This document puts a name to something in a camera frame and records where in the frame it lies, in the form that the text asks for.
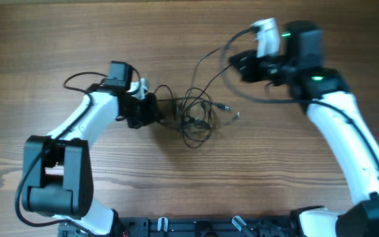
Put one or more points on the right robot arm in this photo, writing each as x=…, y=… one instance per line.
x=296, y=59

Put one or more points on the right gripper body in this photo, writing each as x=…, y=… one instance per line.
x=270, y=68

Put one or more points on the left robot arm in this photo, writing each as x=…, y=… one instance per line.
x=57, y=184

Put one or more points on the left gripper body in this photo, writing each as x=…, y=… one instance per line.
x=143, y=112

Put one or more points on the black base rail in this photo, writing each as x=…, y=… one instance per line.
x=273, y=226

